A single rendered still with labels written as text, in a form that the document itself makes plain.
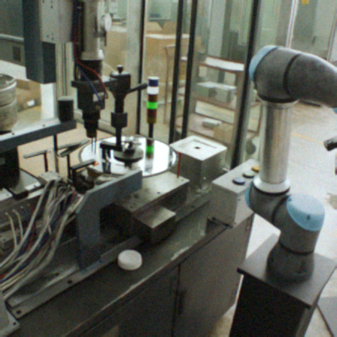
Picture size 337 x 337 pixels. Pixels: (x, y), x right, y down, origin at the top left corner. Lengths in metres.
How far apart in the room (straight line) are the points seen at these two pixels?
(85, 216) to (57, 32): 0.51
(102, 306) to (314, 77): 0.78
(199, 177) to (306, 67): 0.72
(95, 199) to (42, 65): 0.43
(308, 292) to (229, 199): 0.40
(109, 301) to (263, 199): 0.53
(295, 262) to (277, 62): 0.57
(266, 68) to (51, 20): 0.60
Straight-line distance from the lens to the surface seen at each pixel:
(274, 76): 0.97
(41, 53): 1.17
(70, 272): 1.11
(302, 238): 1.11
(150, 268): 1.14
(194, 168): 1.48
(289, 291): 1.15
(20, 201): 1.27
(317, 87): 0.92
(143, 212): 1.24
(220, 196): 1.30
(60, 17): 1.09
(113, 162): 1.27
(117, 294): 1.06
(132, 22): 1.85
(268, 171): 1.11
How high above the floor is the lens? 1.50
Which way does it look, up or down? 26 degrees down
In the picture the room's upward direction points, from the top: 4 degrees clockwise
